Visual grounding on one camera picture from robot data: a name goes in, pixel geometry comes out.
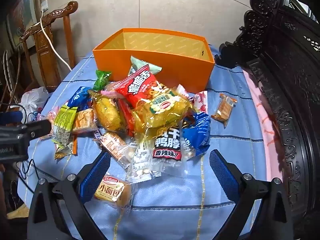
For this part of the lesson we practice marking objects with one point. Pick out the blue plaid cloth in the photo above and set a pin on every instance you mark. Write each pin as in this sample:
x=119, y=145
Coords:
x=170, y=205

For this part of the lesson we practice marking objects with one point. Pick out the white wall socket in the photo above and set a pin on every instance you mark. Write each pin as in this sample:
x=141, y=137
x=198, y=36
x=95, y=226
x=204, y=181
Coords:
x=44, y=5

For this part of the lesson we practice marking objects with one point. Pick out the lime green white packet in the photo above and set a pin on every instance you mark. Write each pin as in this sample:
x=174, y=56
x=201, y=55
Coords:
x=63, y=122

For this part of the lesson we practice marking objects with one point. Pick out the pink snack packet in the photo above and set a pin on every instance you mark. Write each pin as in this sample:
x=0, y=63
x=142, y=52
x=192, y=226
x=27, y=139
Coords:
x=110, y=93

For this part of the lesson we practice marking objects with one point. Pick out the orange white wafer packet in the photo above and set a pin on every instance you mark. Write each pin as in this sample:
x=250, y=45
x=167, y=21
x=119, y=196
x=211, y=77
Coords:
x=113, y=145

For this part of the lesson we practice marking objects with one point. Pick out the small bread packet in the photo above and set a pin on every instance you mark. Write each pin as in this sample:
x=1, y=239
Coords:
x=112, y=192

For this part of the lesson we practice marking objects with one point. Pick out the orange plastic bin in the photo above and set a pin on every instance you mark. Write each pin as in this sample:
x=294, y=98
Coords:
x=175, y=67

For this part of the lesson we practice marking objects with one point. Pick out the clear white snack packet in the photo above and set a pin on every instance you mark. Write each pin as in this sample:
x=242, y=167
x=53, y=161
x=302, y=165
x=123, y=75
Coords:
x=140, y=160

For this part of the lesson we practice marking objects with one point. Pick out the small yellow cake packet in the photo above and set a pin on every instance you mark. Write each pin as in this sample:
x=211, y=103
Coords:
x=107, y=112

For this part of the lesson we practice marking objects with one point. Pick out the carved wooden chair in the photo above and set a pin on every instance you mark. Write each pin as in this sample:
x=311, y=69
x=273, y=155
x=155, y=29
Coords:
x=42, y=42

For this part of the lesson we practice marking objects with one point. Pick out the framed wall picture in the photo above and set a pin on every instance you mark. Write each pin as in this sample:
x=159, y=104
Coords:
x=17, y=17

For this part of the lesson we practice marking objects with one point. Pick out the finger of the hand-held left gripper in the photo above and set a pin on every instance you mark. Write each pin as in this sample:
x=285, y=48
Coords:
x=37, y=130

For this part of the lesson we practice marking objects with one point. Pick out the tan crispy snack packet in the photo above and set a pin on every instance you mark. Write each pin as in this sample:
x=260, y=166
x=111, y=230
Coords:
x=83, y=120

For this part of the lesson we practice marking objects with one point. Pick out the pink cloth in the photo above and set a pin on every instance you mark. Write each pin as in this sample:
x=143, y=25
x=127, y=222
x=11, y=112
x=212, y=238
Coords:
x=260, y=110

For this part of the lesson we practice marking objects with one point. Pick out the orange biscuit packet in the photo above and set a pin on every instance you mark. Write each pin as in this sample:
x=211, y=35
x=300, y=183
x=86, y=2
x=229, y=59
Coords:
x=223, y=110

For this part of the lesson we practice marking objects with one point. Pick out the green candy packet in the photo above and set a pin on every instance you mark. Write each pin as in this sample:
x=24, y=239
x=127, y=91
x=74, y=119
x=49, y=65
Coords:
x=101, y=80

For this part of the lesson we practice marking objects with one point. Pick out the red white snack packet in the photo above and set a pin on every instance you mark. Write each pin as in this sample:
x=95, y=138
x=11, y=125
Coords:
x=201, y=101

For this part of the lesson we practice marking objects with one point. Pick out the dark carved wooden furniture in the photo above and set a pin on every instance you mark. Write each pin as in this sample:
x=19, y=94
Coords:
x=287, y=67

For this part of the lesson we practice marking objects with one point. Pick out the red chips packet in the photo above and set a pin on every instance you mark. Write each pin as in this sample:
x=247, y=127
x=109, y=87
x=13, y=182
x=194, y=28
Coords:
x=140, y=85

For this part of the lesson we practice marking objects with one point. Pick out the black duck snack packet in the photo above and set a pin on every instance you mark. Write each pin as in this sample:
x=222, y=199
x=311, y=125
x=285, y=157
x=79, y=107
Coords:
x=167, y=142

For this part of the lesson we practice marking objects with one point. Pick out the large clear yellow cake packet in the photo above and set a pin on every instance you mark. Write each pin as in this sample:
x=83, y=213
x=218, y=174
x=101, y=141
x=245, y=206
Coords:
x=162, y=110

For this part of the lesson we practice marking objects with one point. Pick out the blue white snack packet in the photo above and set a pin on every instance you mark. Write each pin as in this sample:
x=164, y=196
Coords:
x=197, y=132
x=77, y=97

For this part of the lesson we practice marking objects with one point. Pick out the white plastic bag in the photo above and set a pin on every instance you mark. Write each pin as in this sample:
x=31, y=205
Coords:
x=32, y=100

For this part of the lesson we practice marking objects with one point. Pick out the pale green snack packet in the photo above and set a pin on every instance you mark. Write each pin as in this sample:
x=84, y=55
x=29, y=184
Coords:
x=143, y=63

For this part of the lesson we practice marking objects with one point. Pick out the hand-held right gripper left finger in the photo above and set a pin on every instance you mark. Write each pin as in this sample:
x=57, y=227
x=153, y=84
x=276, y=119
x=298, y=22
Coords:
x=95, y=175

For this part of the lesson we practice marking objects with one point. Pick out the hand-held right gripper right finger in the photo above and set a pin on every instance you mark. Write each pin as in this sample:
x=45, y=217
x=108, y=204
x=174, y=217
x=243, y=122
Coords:
x=222, y=172

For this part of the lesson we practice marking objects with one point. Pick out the brown speckled snack packet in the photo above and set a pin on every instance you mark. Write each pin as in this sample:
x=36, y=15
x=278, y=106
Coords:
x=65, y=152

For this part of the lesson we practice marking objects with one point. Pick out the red stick snack packet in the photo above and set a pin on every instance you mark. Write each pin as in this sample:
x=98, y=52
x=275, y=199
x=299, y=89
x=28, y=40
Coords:
x=126, y=117

